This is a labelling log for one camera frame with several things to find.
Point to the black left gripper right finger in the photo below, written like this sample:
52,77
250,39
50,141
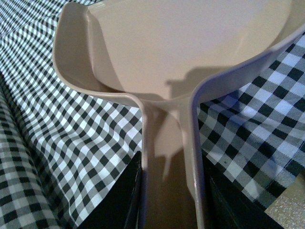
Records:
229,208

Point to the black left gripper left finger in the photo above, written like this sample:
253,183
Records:
119,209

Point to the beige plastic dustpan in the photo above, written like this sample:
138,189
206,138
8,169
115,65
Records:
165,57

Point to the black white checkered bedsheet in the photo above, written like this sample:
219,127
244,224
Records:
77,146

